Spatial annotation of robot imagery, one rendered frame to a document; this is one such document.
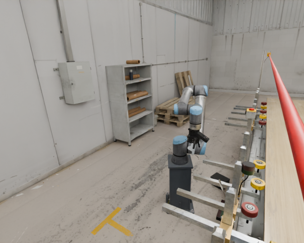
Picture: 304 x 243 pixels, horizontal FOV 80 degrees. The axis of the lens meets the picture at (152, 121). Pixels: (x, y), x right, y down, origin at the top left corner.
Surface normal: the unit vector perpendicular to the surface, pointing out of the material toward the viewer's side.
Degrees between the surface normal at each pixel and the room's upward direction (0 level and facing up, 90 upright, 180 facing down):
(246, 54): 90
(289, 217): 0
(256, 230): 0
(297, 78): 90
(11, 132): 90
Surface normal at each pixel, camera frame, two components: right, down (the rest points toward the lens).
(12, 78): 0.83, 0.15
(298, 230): -0.04, -0.94
